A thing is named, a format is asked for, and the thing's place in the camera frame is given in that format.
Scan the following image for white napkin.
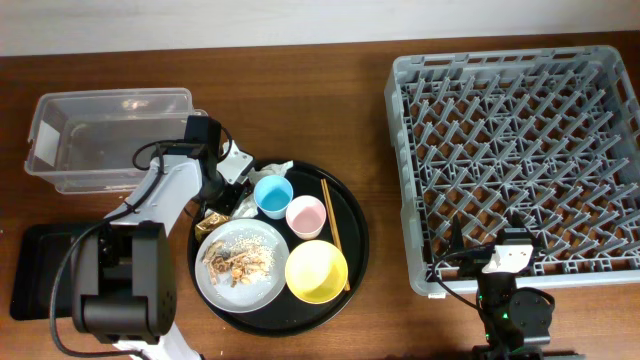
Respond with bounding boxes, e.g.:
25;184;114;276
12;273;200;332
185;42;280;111
231;160;294;219

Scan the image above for light blue plastic cup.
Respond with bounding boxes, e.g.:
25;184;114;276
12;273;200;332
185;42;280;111
254;175;293;220

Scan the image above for gold brown snack wrapper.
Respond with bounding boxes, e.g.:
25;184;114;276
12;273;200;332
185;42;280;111
194;212;231;242

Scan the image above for pink plastic cup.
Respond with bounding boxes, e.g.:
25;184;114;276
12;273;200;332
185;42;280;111
285;195;327;240

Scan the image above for wooden chopstick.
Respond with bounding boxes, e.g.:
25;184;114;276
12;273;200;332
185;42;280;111
320;178;351;292

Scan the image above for yellow plastic bowl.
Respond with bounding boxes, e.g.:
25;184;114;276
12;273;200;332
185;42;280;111
285;240;348;305

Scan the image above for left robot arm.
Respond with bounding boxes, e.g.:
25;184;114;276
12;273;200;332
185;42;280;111
63;115;253;359

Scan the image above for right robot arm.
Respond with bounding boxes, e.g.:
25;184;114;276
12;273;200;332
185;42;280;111
442;214;555;360

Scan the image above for grey dishwasher rack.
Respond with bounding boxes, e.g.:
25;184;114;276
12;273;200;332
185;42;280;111
384;45;639;298

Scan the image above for clear plastic waste bin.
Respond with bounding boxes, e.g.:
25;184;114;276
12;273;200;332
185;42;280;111
24;88;198;194

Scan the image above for food scraps on plate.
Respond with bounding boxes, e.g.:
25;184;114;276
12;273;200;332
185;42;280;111
201;240;274;287

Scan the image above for grey plate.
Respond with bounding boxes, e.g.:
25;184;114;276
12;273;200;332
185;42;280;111
194;219;289;313

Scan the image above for round black serving tray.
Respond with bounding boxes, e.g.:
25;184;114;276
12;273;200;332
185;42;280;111
187;161;369;337

